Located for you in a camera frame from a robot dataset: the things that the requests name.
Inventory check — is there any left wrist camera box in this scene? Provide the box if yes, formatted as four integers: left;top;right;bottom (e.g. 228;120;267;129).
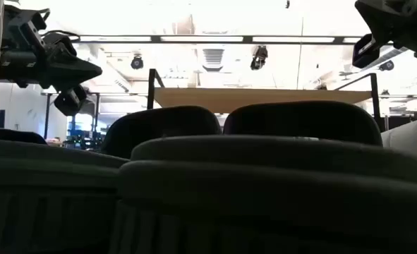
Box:
54;85;88;117

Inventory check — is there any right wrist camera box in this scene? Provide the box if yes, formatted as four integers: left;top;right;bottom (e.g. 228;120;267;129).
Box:
351;33;382;70

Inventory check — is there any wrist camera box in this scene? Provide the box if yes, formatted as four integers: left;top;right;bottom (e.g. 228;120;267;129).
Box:
351;33;382;70
54;85;88;117

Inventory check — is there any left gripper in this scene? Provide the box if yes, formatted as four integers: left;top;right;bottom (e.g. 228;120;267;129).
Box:
0;33;103;92

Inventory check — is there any wooden shelf with black frame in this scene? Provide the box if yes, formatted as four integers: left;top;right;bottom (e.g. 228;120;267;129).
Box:
146;68;384;133

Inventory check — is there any grey slide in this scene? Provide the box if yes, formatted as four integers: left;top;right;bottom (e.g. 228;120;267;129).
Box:
380;116;417;160

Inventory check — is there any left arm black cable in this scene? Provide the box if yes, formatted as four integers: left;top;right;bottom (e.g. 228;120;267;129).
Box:
38;7;81;40

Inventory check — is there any black ribbed-strap slide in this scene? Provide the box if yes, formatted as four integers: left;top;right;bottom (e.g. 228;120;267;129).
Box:
109;100;417;254
0;105;223;254

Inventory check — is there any black ceiling spotlight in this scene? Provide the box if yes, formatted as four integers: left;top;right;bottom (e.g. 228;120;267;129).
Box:
377;59;395;72
249;44;269;71
130;54;145;71

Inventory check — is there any black room partition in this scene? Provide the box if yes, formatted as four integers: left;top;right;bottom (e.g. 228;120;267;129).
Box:
384;109;417;132

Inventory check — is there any black overhead light bar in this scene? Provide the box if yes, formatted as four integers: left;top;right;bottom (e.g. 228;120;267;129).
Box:
68;34;363;45

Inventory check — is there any silver ceiling air duct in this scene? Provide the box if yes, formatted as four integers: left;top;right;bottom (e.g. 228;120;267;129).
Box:
361;45;409;71
203;48;225;72

